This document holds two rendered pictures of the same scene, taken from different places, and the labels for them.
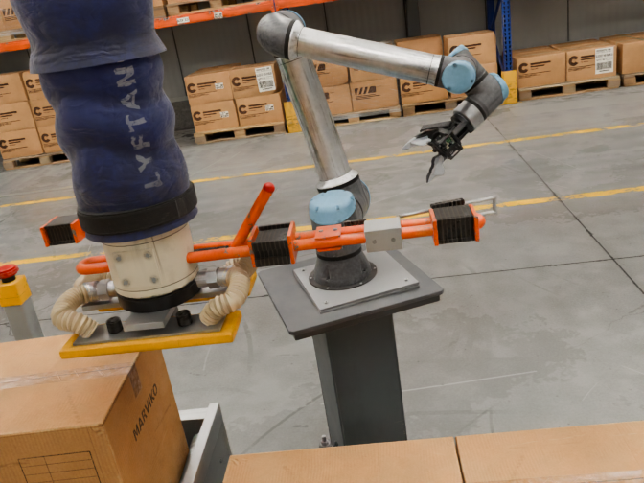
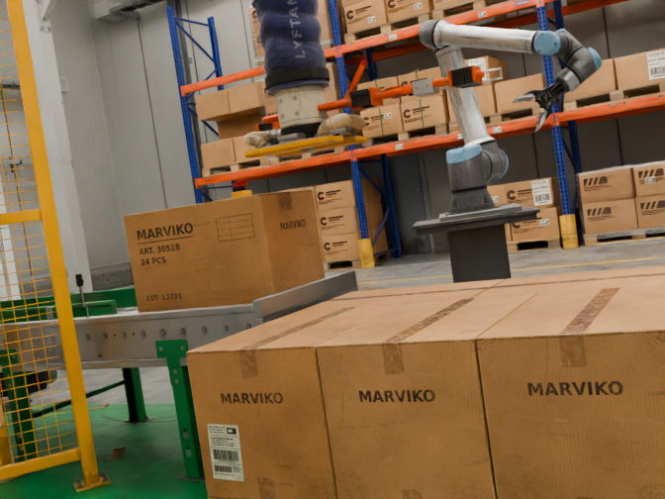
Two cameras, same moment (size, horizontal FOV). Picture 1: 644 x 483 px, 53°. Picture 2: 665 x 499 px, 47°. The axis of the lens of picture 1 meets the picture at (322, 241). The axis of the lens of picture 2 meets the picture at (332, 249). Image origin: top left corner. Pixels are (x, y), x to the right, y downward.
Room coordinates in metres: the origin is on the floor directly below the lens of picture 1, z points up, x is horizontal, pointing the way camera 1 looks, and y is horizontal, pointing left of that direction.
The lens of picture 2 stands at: (-1.29, -0.71, 0.86)
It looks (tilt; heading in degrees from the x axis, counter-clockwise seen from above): 3 degrees down; 22
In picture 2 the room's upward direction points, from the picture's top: 8 degrees counter-clockwise
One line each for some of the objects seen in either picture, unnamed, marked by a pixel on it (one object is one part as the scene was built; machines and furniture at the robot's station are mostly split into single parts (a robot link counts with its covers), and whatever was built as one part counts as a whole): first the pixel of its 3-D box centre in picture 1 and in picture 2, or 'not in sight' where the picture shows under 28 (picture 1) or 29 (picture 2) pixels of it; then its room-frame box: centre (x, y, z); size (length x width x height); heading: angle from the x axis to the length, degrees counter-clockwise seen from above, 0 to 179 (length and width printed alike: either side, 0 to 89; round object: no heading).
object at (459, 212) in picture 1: (453, 224); (465, 76); (1.14, -0.25, 1.21); 0.08 x 0.07 x 0.05; 83
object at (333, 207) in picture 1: (334, 221); (466, 166); (1.97, -0.05, 0.96); 0.17 x 0.15 x 0.18; 163
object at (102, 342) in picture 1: (150, 327); (292, 142); (1.13, 0.35, 1.11); 0.34 x 0.10 x 0.05; 83
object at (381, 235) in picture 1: (382, 234); (426, 87); (1.17, -0.12, 1.21); 0.07 x 0.07 x 0.04; 83
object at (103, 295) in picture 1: (160, 287); (305, 131); (1.22, 0.34, 1.15); 0.34 x 0.25 x 0.06; 83
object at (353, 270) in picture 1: (340, 261); (470, 199); (1.97, -0.05, 0.82); 0.19 x 0.19 x 0.10
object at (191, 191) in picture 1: (138, 203); (297, 79); (1.22, 0.34, 1.33); 0.23 x 0.23 x 0.04
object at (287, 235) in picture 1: (274, 243); (365, 98); (1.19, 0.09, 1.21); 0.10 x 0.08 x 0.06; 173
